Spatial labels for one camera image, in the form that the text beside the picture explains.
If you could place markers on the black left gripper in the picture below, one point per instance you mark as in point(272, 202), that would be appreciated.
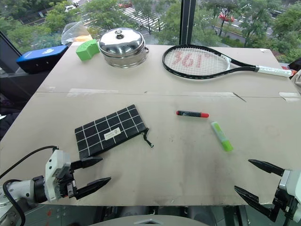
point(69, 186)

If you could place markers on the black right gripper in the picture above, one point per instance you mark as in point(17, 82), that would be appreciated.
point(283, 204)

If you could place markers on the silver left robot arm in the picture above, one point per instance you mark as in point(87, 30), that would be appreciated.
point(20, 189)

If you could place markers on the black grid pencil pouch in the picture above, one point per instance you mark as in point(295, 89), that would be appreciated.
point(110, 130)

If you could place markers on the blue hard case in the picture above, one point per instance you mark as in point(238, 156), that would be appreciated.
point(41, 58)

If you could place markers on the green highlighter pen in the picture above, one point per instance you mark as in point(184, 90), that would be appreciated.
point(221, 136)

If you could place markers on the red black marker pen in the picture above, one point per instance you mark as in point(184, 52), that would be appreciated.
point(192, 114)

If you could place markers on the green foam block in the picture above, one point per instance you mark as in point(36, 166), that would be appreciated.
point(87, 49)

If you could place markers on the stainless steel pot with lid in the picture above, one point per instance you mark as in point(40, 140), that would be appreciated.
point(122, 47)

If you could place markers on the black white tennis racket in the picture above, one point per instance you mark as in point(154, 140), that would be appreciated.
point(196, 61)

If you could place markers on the clear plastic bag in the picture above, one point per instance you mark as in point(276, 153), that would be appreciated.
point(73, 30)

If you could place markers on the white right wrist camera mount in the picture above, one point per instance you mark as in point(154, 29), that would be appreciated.
point(292, 182)

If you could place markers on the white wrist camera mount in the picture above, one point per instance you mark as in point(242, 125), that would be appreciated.
point(292, 182)
point(53, 162)

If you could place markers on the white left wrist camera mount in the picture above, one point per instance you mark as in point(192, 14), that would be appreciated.
point(53, 162)

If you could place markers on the black window frame post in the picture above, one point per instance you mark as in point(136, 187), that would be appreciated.
point(188, 22)

